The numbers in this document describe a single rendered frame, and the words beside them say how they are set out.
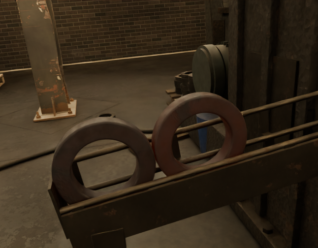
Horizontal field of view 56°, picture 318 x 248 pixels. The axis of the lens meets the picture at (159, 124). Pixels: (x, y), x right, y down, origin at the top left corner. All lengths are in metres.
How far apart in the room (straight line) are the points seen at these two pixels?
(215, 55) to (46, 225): 1.29
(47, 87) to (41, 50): 0.34
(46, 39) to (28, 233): 1.93
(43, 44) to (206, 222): 2.23
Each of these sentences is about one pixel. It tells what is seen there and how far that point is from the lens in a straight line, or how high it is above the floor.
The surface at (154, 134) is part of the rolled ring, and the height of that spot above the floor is 0.69.
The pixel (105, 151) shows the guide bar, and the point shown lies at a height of 0.65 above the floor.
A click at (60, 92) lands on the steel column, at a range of 3.09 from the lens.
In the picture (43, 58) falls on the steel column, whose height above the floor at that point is 0.57.
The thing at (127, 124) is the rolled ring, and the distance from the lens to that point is 0.53.
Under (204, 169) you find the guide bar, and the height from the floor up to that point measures 0.62.
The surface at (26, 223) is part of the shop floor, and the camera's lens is 1.63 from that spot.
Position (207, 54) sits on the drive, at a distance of 1.87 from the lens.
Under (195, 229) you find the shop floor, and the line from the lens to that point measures 1.39.
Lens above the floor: 0.90
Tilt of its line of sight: 21 degrees down
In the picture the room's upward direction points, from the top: 5 degrees counter-clockwise
